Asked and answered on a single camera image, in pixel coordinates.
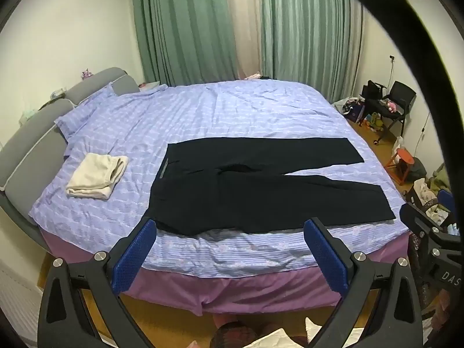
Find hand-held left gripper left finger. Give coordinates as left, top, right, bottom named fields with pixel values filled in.
left=38, top=217, right=157, bottom=348

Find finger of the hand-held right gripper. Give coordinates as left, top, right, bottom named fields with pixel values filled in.
left=400, top=203, right=464, bottom=258
left=437, top=188, right=456, bottom=223

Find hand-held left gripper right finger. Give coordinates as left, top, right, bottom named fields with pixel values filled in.
left=304, top=218, right=424, bottom=348

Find black pants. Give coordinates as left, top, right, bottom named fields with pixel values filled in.
left=148, top=137, right=396, bottom=236

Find green clothing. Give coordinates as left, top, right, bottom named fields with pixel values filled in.
left=433, top=163, right=454, bottom=191

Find black bag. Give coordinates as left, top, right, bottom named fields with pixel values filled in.
left=409, top=157, right=428, bottom=184

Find orange stool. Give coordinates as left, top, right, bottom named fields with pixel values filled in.
left=385, top=148, right=416, bottom=186

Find folded cream garment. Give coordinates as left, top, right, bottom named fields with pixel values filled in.
left=66, top=153, right=130, bottom=200

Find white quilted cloth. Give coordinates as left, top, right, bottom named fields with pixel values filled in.
left=250, top=317, right=367, bottom=348

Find purple bed skirt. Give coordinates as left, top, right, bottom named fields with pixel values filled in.
left=40, top=228, right=410, bottom=317

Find colourful toys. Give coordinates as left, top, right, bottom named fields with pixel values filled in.
left=362, top=112, right=385, bottom=132

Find black chair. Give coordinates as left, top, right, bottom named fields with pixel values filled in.
left=377, top=81, right=417, bottom=142

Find red plaid cloth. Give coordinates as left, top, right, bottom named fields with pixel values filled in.
left=210, top=321, right=262, bottom=348

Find black handbag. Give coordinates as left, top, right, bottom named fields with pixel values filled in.
left=361, top=80, right=387, bottom=101

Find grey padded headboard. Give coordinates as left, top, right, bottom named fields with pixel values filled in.
left=0, top=67, right=140, bottom=258

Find purple striped pillow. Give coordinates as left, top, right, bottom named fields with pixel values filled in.
left=54, top=83, right=120, bottom=142

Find purple striped bed cover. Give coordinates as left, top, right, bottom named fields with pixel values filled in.
left=29, top=80, right=410, bottom=278

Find green curtain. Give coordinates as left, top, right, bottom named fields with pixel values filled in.
left=130, top=0, right=240, bottom=87
left=259, top=0, right=363, bottom=95

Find beige sheer curtain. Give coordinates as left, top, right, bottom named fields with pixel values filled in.
left=223, top=0, right=276, bottom=79

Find black cable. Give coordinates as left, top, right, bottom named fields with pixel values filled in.
left=326, top=0, right=464, bottom=204

